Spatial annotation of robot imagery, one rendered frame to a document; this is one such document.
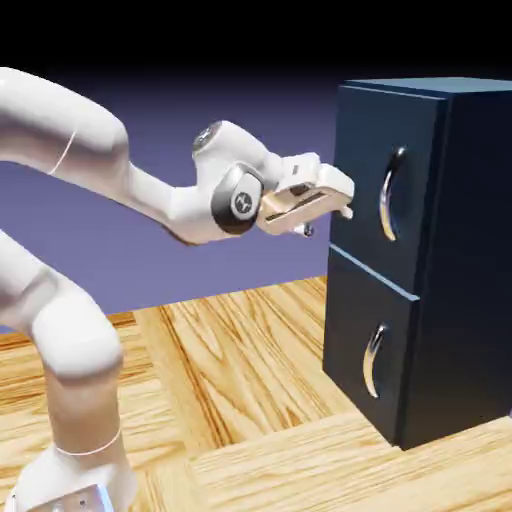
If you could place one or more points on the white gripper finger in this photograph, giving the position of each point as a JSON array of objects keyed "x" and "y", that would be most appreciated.
[
  {"x": 304, "y": 229},
  {"x": 346, "y": 212}
]

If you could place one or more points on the dark blue cabinet door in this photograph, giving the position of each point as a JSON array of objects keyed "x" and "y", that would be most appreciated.
[
  {"x": 360, "y": 160},
  {"x": 348, "y": 332}
]

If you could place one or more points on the dark blue cabinet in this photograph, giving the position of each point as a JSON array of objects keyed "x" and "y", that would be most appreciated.
[{"x": 460, "y": 260}]

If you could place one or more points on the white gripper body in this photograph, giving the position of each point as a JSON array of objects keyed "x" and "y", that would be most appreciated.
[{"x": 304, "y": 200}]

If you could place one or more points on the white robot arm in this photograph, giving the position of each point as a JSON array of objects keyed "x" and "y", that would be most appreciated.
[{"x": 92, "y": 148}]

